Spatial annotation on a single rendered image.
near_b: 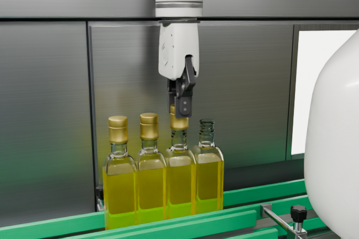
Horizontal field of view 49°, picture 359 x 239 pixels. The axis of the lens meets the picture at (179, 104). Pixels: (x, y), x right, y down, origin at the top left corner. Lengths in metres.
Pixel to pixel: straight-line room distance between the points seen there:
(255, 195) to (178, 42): 0.41
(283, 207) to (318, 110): 0.56
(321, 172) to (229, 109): 0.60
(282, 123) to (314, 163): 0.66
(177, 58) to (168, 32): 0.05
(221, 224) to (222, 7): 0.46
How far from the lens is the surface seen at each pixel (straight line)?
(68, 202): 0.92
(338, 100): 0.32
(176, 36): 0.67
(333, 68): 0.33
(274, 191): 0.94
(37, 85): 0.84
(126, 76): 0.82
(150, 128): 0.71
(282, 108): 0.99
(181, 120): 0.73
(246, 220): 0.81
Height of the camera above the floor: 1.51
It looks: 13 degrees down
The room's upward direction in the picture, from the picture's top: straight up
